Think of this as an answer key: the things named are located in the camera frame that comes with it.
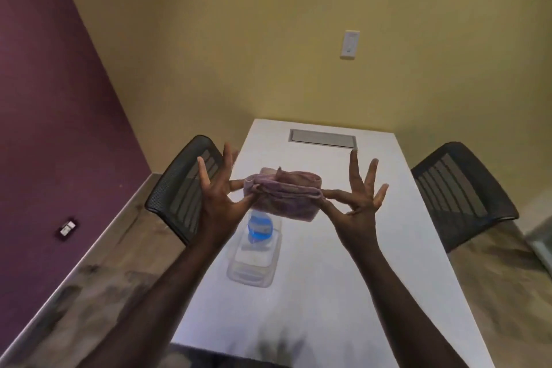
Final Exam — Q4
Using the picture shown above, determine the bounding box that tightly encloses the person's right hand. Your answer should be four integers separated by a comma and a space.
318, 148, 390, 252

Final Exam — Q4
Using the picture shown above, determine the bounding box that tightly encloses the plain glass partition wall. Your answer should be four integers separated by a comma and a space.
524, 216, 552, 278

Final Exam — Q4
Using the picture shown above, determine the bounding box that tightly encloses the person's left hand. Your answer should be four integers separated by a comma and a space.
196, 142, 261, 246

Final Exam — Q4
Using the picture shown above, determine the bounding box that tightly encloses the black mesh office chair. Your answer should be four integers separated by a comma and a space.
144, 135, 240, 248
410, 141, 520, 254

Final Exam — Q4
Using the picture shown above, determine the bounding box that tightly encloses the white wall switch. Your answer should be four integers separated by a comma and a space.
340, 29, 361, 60

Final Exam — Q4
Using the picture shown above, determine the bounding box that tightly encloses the black wall outlet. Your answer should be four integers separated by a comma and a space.
56, 217, 80, 240

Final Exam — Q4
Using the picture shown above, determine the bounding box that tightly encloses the person's left forearm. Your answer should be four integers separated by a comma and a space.
75, 238, 226, 368

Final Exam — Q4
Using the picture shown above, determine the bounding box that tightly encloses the person's right forearm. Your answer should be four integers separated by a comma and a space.
347, 242, 469, 368

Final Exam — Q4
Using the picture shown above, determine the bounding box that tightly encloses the clear plastic container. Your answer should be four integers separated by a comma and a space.
226, 212, 283, 289

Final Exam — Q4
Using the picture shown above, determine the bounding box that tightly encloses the blue spray bottle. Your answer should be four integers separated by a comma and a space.
246, 209, 276, 245

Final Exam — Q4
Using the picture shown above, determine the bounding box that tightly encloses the purple striped cleaning cloth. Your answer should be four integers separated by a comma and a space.
243, 167, 326, 223

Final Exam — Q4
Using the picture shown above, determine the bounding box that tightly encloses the grey table cable hatch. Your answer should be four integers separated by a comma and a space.
289, 128, 358, 149

